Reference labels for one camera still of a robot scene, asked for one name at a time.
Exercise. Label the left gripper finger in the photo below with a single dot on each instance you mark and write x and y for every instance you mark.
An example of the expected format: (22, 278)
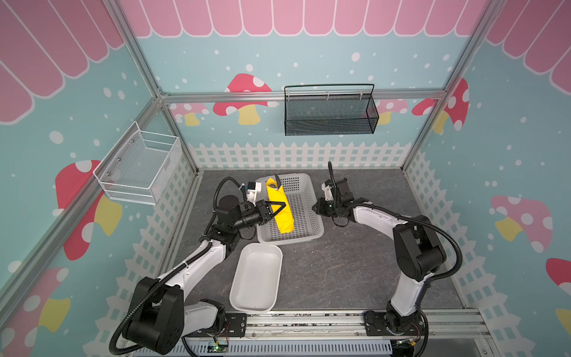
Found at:
(275, 206)
(268, 216)

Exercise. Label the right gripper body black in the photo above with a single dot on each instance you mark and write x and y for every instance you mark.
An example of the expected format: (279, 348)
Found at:
(326, 206)

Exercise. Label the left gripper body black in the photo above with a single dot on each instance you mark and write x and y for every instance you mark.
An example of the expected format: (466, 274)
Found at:
(251, 216)

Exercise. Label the yellow paper napkin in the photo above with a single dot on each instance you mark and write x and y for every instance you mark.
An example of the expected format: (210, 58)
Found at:
(283, 219)

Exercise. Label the white perforated plastic basket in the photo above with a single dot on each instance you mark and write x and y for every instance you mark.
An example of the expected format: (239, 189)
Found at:
(307, 224)

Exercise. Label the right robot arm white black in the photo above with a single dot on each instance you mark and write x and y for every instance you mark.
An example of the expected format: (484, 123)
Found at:
(424, 253)

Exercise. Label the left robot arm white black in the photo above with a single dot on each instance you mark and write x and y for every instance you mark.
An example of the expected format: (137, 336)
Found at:
(158, 317)

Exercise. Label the white plastic tray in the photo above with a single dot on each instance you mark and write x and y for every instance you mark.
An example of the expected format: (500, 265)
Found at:
(257, 277)

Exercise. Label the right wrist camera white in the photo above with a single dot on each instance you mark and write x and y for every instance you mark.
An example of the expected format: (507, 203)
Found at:
(328, 189)

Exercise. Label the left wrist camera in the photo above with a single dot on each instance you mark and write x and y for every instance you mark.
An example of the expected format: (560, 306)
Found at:
(252, 191)

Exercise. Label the black mesh wall basket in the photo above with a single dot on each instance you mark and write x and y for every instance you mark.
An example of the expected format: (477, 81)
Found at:
(335, 109)

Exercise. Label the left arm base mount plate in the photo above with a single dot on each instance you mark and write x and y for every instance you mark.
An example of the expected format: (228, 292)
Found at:
(231, 325)

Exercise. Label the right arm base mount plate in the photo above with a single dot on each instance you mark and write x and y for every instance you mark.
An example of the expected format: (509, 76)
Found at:
(392, 324)

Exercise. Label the white wire wall basket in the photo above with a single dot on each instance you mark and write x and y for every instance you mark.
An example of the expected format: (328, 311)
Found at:
(139, 166)

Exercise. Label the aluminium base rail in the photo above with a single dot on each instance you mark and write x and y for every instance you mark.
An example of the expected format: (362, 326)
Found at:
(348, 324)

